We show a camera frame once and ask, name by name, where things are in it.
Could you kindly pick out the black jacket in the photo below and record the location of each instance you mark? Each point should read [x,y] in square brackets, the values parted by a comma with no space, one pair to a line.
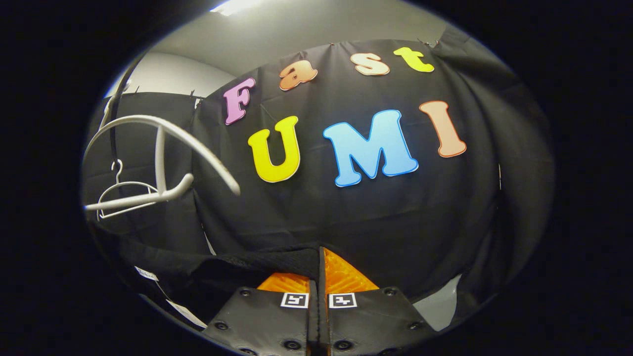
[222,269]

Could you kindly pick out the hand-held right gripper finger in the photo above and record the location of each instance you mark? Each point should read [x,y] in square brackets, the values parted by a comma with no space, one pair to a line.
[313,321]
[324,324]

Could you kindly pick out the black metal clothes rack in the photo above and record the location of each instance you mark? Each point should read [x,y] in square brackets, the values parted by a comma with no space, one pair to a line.
[113,133]

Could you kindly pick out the white plastic clothes hanger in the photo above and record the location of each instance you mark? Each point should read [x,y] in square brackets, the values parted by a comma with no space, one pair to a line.
[118,174]
[160,158]

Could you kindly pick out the black backdrop cloth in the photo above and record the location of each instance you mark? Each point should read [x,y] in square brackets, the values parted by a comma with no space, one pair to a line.
[346,222]

